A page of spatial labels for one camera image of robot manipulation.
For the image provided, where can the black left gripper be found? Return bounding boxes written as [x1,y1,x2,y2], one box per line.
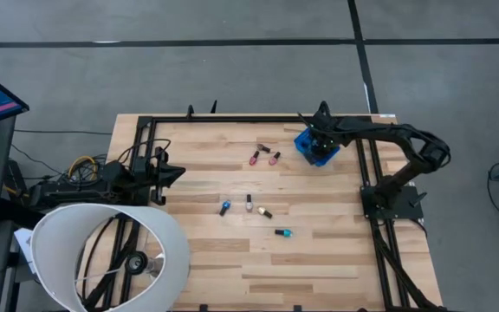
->
[134,146,186,205]

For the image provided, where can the blue plastic basket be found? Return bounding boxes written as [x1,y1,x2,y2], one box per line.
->
[293,127,341,168]

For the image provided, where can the lamp bulb socket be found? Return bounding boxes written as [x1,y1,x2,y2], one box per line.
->
[126,250,165,279]

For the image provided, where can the white lamp shade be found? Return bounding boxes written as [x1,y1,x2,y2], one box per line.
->
[29,203,191,312]

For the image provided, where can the white paper sheet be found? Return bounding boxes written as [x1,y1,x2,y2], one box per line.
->
[14,228,38,275]

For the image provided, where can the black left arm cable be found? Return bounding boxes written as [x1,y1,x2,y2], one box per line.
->
[117,137,172,168]

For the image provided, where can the black aluminium table frame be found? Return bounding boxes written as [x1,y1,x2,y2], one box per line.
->
[75,100,450,312]

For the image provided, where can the yellow coiled cable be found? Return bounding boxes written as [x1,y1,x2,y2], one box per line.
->
[68,154,100,181]

